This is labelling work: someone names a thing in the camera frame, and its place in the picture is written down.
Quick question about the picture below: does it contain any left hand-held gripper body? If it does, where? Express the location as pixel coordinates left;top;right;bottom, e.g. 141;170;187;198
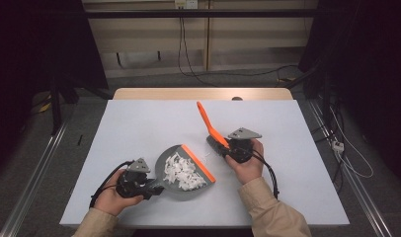
115;157;151;199

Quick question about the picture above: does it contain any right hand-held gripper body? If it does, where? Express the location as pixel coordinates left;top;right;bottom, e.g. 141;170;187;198
227;126;263;165

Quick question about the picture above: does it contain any grey dustpan with orange edge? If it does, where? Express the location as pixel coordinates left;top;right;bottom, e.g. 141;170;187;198
145;143;217;201

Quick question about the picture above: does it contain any orange brush with grey bristles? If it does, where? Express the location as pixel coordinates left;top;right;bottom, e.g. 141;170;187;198
196;101;231;157

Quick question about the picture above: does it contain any pile of white paper scraps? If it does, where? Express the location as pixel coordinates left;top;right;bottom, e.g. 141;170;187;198
162;151;213;192

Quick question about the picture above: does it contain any person's right hand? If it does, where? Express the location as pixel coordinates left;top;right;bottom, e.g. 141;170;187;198
224;137;266;186

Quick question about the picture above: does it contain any person's left hand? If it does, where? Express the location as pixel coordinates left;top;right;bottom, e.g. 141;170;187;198
93;169;145;217

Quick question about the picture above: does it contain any wooden table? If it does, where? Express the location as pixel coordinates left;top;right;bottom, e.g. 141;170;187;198
113;87;294;102

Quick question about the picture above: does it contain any black metal stand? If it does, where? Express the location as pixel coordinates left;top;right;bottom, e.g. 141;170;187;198
49;75;63;136

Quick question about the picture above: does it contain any yellow floor tape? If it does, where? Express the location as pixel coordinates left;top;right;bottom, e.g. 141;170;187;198
37;102;53;114

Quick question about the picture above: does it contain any black curtain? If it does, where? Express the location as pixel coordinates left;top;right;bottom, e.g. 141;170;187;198
298;0;401;186
0;0;109;172

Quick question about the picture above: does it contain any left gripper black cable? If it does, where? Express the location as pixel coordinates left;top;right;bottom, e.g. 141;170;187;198
89;160;135;209

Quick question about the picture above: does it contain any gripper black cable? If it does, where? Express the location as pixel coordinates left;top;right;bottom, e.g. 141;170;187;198
89;160;135;209
244;147;281;200

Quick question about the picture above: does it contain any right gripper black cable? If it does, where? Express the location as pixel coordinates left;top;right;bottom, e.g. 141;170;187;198
244;147;281;200

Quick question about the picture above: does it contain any aluminium floor rail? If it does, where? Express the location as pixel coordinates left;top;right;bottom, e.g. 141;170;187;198
0;121;71;237
308;100;394;237

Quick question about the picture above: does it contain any black power cable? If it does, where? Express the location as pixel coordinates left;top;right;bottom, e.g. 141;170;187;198
177;8;300;78
181;8;219;88

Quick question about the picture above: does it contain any beige vertical wall trim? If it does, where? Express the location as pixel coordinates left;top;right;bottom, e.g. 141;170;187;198
203;18;212;72

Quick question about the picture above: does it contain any white cable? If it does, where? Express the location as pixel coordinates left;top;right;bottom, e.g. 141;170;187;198
330;108;374;180

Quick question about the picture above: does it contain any white wall socket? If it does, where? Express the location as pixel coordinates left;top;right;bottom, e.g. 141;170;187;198
174;0;199;10

